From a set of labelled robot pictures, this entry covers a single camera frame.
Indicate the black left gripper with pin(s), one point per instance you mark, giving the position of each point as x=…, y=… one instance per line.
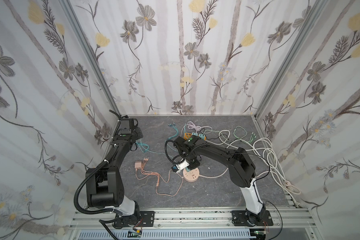
x=125, y=120

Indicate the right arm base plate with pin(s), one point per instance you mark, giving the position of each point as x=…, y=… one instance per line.
x=243, y=218

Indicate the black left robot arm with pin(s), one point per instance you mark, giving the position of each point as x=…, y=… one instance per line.
x=104, y=186

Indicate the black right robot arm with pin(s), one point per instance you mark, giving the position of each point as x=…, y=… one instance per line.
x=242, y=170

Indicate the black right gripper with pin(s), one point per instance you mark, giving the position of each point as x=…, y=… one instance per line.
x=190, y=163

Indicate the orange power strip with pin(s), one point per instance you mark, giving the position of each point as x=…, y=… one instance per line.
x=190, y=135

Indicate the pink round power strip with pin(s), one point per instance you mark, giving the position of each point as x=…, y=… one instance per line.
x=191, y=176

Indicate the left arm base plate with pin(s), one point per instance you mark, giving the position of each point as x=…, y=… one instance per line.
x=138, y=218

